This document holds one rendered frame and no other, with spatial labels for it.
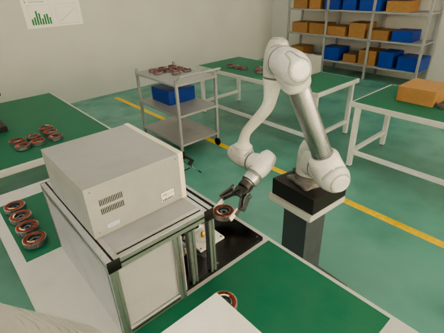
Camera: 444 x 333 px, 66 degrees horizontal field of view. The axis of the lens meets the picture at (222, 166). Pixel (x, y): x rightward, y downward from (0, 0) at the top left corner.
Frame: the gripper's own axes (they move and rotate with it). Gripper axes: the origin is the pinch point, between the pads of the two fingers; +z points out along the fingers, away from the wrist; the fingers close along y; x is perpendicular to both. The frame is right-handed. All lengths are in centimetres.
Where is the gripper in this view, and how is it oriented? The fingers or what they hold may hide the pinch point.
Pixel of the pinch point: (224, 211)
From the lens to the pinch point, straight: 177.1
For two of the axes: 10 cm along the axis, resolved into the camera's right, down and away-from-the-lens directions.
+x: -4.0, -5.9, -7.0
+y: -6.7, -3.4, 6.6
